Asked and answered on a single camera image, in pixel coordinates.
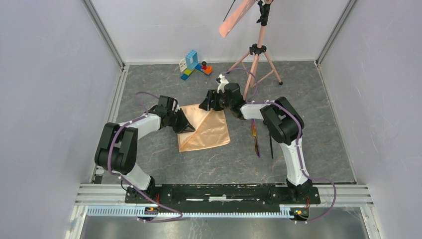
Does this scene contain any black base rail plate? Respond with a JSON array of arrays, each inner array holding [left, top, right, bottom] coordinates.
[[124, 184, 321, 214]]

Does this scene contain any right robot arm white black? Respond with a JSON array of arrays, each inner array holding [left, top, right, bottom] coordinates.
[[199, 83, 313, 203]]

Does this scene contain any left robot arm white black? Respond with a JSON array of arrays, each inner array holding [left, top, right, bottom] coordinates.
[[94, 96, 195, 203]]

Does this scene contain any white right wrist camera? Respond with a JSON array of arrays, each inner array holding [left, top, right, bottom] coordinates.
[[216, 74, 229, 93]]

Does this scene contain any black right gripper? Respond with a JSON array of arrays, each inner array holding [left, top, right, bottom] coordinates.
[[199, 90, 233, 112]]

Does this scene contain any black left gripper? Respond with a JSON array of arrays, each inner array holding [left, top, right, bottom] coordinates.
[[167, 108, 195, 134]]

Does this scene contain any black utensil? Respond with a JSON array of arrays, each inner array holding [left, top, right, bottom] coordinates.
[[263, 121, 274, 159]]

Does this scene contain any pink tripod stand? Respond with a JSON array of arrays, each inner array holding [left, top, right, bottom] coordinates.
[[226, 0, 283, 99]]

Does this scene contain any colourful toy brick structure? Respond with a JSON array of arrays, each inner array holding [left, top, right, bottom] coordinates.
[[179, 50, 213, 80]]

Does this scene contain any peach cloth napkin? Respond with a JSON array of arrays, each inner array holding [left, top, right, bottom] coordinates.
[[178, 104, 230, 152]]

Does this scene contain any aluminium frame rail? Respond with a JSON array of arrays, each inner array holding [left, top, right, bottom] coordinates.
[[65, 183, 381, 239]]

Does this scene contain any iridescent rainbow knife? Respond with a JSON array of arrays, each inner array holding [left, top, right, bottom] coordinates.
[[251, 119, 260, 158]]

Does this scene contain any pink panel on tripod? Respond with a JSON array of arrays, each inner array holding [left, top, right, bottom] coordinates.
[[218, 0, 256, 38]]

